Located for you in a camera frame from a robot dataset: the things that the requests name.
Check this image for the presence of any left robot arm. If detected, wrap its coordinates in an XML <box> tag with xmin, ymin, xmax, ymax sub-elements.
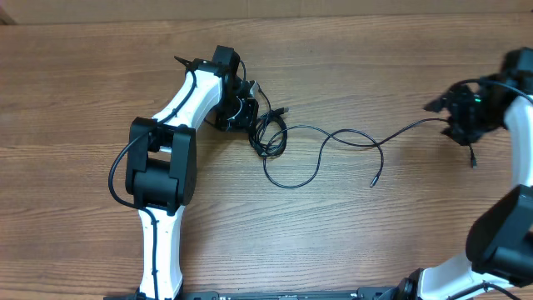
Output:
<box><xmin>125</xmin><ymin>46</ymin><xmax>258</xmax><ymax>299</ymax></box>

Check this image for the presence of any black thin cable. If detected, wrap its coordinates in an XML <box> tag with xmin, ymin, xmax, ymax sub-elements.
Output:
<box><xmin>262</xmin><ymin>117</ymin><xmax>478</xmax><ymax>190</ymax></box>

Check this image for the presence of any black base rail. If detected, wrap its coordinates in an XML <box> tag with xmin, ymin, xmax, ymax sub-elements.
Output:
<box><xmin>102</xmin><ymin>286</ymin><xmax>474</xmax><ymax>300</ymax></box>

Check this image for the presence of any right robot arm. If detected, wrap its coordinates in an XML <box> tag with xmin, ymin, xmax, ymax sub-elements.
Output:
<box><xmin>382</xmin><ymin>47</ymin><xmax>532</xmax><ymax>299</ymax></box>

